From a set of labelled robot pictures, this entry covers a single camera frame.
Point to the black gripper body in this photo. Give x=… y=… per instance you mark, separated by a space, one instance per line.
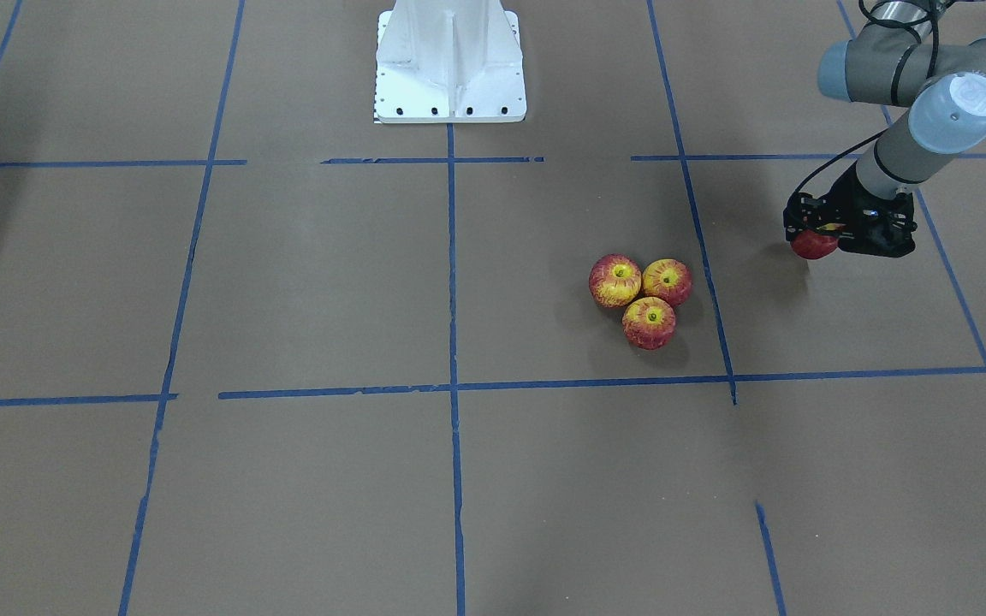
x=843 y=195

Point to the red yellow apple front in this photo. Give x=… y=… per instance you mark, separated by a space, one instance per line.
x=649 y=323

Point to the white pedestal column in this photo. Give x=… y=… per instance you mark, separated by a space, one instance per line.
x=449 y=61

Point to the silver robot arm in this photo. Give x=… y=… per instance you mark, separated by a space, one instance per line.
x=897 y=59

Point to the lone red yellow apple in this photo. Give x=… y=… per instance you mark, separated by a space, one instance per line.
x=815 y=243

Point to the red yellow apple back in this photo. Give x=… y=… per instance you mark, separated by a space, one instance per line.
x=669 y=280

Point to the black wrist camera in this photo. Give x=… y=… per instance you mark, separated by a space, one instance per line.
x=800 y=209

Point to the red yellow apple side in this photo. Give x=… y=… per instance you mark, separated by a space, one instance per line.
x=615 y=280

